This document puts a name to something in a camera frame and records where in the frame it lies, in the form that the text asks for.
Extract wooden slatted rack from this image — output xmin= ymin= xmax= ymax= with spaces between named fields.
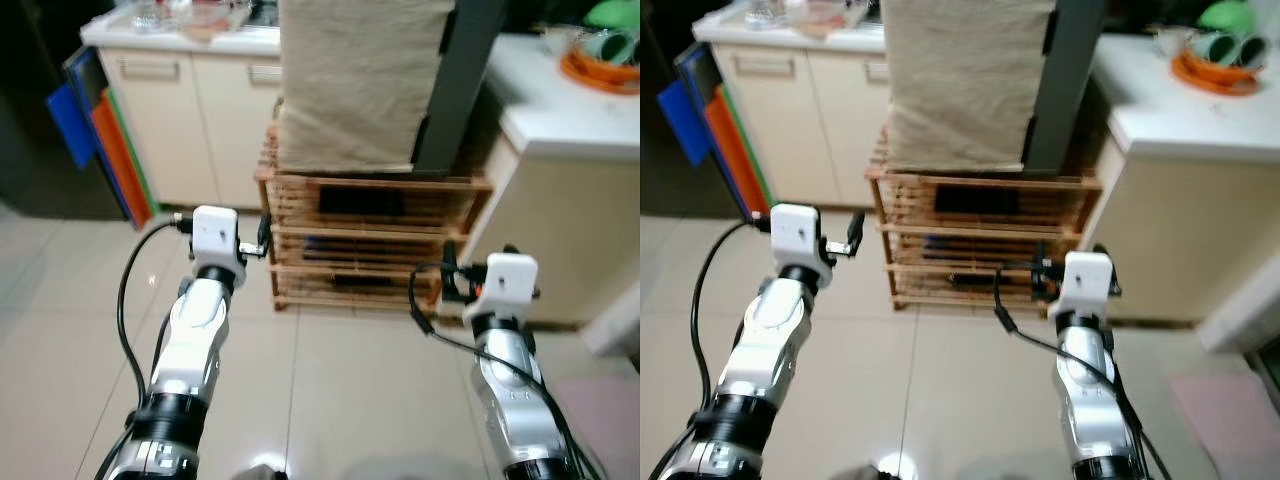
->
xmin=865 ymin=128 xmax=1103 ymax=313
xmin=254 ymin=122 xmax=494 ymax=314

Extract white kitchen cabinet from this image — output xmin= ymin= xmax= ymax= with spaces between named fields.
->
xmin=79 ymin=10 xmax=287 ymax=209
xmin=691 ymin=8 xmax=893 ymax=208

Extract white counter unit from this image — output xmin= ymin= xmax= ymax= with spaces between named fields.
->
xmin=466 ymin=33 xmax=641 ymax=328
xmin=1083 ymin=33 xmax=1280 ymax=324

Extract orange cutting board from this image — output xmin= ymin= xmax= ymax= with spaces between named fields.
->
xmin=703 ymin=85 xmax=769 ymax=216
xmin=89 ymin=88 xmax=153 ymax=229

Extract white low furniture corner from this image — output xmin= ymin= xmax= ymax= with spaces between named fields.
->
xmin=579 ymin=283 xmax=641 ymax=358
xmin=1194 ymin=253 xmax=1280 ymax=354

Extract beige cloth cover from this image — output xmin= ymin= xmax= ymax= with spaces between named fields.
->
xmin=881 ymin=0 xmax=1057 ymax=172
xmin=276 ymin=0 xmax=457 ymax=174

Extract dark grey upright panel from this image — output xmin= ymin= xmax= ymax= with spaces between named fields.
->
xmin=1021 ymin=0 xmax=1108 ymax=175
xmin=411 ymin=0 xmax=510 ymax=175

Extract blue cutting board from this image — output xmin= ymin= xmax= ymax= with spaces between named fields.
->
xmin=656 ymin=79 xmax=712 ymax=168
xmin=44 ymin=81 xmax=100 ymax=170

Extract clear tray with glassware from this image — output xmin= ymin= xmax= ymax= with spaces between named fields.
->
xmin=113 ymin=0 xmax=253 ymax=42
xmin=725 ymin=0 xmax=869 ymax=39

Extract dark blue-edged board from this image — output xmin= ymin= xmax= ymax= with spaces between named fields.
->
xmin=674 ymin=41 xmax=751 ymax=219
xmin=61 ymin=44 xmax=141 ymax=226

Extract pink floor mat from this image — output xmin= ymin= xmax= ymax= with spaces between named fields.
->
xmin=1168 ymin=373 xmax=1280 ymax=480

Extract orange round tray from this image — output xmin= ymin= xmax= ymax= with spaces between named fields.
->
xmin=1171 ymin=49 xmax=1262 ymax=99
xmin=559 ymin=47 xmax=641 ymax=97

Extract green cups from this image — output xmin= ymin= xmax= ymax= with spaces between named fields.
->
xmin=573 ymin=29 xmax=639 ymax=68
xmin=1184 ymin=31 xmax=1267 ymax=70

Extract green plastic bowl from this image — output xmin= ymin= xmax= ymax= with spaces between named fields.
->
xmin=584 ymin=0 xmax=641 ymax=32
xmin=1197 ymin=0 xmax=1260 ymax=34

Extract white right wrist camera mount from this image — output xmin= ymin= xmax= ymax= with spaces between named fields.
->
xmin=477 ymin=252 xmax=540 ymax=322
xmin=1059 ymin=250 xmax=1115 ymax=320

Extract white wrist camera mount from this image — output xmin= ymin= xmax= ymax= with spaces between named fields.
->
xmin=1059 ymin=250 xmax=1115 ymax=320
xmin=769 ymin=202 xmax=832 ymax=272
xmin=191 ymin=205 xmax=247 ymax=272
xmin=477 ymin=252 xmax=540 ymax=322

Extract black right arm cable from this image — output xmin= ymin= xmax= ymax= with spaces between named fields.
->
xmin=407 ymin=261 xmax=603 ymax=480
xmin=993 ymin=266 xmax=1173 ymax=480

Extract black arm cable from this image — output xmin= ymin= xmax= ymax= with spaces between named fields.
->
xmin=993 ymin=266 xmax=1173 ymax=480
xmin=407 ymin=261 xmax=603 ymax=480
xmin=117 ymin=213 xmax=197 ymax=413
xmin=690 ymin=213 xmax=776 ymax=409

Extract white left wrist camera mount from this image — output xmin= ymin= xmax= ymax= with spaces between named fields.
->
xmin=191 ymin=205 xmax=247 ymax=272
xmin=769 ymin=202 xmax=832 ymax=272

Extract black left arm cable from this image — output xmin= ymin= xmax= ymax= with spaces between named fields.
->
xmin=690 ymin=213 xmax=776 ymax=409
xmin=117 ymin=213 xmax=197 ymax=413

